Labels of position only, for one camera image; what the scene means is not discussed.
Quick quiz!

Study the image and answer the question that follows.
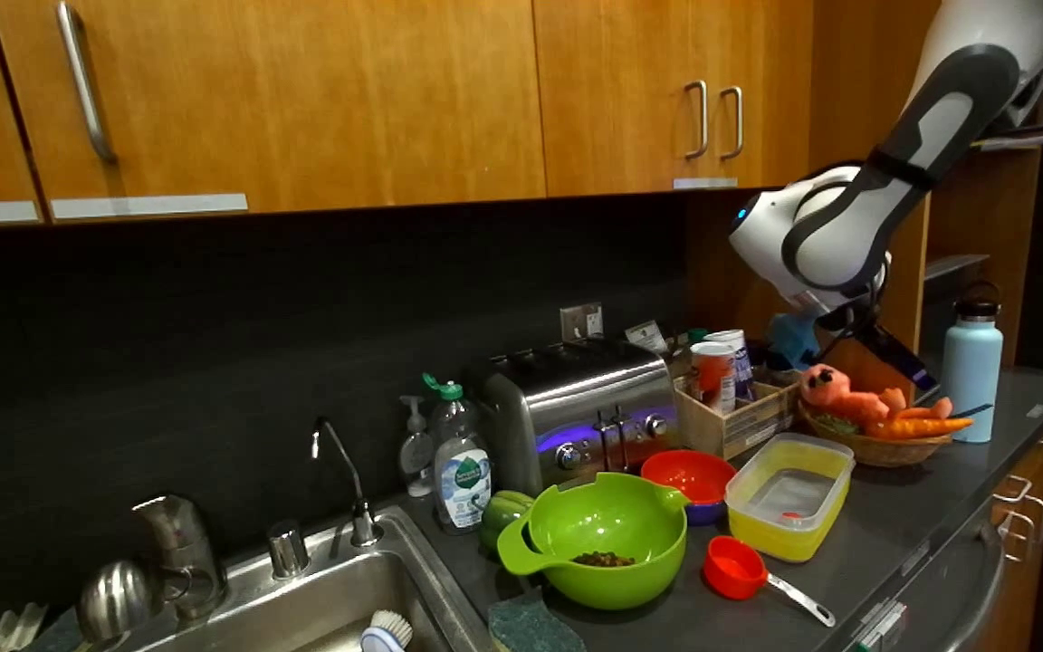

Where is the green plastic bowl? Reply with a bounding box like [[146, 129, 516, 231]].
[[492, 466, 696, 612]]

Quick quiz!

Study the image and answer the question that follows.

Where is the red and white canister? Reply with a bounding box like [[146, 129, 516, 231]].
[[687, 337, 742, 415]]

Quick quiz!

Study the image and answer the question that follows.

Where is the wall power outlet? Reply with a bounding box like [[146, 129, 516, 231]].
[[553, 300, 608, 347]]

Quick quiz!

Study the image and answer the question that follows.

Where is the dishwasher with steel handle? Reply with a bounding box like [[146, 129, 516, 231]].
[[836, 504, 1014, 652]]

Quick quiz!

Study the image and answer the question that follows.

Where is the wicker basket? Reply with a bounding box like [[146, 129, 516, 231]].
[[792, 403, 965, 470]]

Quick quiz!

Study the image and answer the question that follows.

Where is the wide wooden cabinet door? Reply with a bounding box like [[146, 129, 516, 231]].
[[0, 0, 550, 225]]

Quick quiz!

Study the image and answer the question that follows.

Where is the green sponge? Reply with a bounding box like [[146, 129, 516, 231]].
[[486, 591, 595, 652]]

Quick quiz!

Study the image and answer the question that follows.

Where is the orange toy carrot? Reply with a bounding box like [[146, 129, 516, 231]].
[[869, 408, 975, 441]]

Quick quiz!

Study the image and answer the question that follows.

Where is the white dish brush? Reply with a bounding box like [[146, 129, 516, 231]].
[[353, 604, 421, 652]]

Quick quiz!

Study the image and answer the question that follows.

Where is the yellow plastic container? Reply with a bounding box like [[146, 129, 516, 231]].
[[719, 432, 863, 565]]

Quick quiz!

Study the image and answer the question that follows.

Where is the white and blue canister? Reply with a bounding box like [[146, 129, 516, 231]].
[[706, 325, 759, 403]]

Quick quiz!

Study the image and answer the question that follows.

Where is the red bowl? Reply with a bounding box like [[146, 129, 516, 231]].
[[636, 444, 737, 510]]

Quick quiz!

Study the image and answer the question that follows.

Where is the wooden crate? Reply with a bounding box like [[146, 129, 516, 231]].
[[670, 374, 803, 464]]

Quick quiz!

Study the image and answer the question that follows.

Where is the green apple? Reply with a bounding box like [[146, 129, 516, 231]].
[[478, 484, 541, 553]]

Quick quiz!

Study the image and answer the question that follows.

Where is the curved metal faucet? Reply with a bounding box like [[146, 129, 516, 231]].
[[304, 413, 384, 547]]

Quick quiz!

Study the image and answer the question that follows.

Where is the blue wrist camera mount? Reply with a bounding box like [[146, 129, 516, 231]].
[[769, 312, 830, 374]]

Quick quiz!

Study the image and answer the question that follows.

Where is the silver toaster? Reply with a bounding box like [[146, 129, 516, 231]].
[[478, 339, 683, 493]]

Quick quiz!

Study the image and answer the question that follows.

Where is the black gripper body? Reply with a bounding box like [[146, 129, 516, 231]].
[[839, 300, 946, 403]]

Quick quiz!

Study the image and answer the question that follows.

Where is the purple bowl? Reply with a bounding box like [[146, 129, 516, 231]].
[[681, 493, 737, 530]]

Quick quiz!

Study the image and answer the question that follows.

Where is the wooden shelf unit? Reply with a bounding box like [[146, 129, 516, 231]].
[[809, 0, 1043, 374]]

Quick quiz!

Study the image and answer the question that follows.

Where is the round silver pot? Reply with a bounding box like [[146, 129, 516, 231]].
[[72, 553, 158, 645]]

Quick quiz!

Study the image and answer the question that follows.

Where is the stainless steel sink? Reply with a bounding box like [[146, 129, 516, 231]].
[[118, 499, 502, 652]]

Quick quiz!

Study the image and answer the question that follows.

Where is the metal cabinet door handle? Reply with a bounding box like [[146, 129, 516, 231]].
[[676, 76, 714, 163], [714, 80, 748, 163]]

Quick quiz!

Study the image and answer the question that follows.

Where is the orange plush doll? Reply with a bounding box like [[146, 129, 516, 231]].
[[798, 361, 914, 428]]

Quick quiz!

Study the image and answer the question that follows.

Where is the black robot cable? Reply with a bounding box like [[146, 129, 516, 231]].
[[780, 39, 1022, 297]]

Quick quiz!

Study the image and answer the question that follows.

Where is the light blue water bottle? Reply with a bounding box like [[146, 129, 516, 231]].
[[939, 292, 1011, 449]]

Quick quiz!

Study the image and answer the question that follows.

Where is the clear dish soap bottle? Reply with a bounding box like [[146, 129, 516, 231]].
[[421, 374, 498, 531]]

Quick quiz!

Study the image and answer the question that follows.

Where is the metal sink knob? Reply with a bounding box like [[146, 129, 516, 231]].
[[260, 519, 316, 578]]

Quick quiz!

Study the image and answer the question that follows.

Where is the red measuring cup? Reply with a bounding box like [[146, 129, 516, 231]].
[[699, 531, 844, 630]]

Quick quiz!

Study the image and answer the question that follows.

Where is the long metal cabinet handle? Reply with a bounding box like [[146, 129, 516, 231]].
[[54, 0, 123, 169]]

